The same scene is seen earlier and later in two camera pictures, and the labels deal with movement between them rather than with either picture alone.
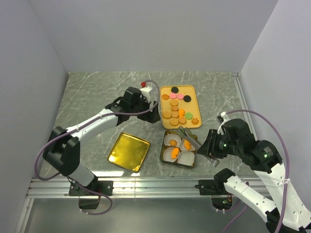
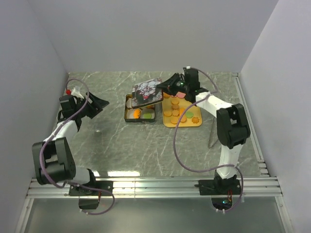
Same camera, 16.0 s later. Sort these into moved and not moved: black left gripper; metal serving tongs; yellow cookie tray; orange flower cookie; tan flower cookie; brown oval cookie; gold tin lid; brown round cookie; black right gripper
Moved: black right gripper; metal serving tongs; gold tin lid; black left gripper
Not moved: yellow cookie tray; brown oval cookie; tan flower cookie; brown round cookie; orange flower cookie
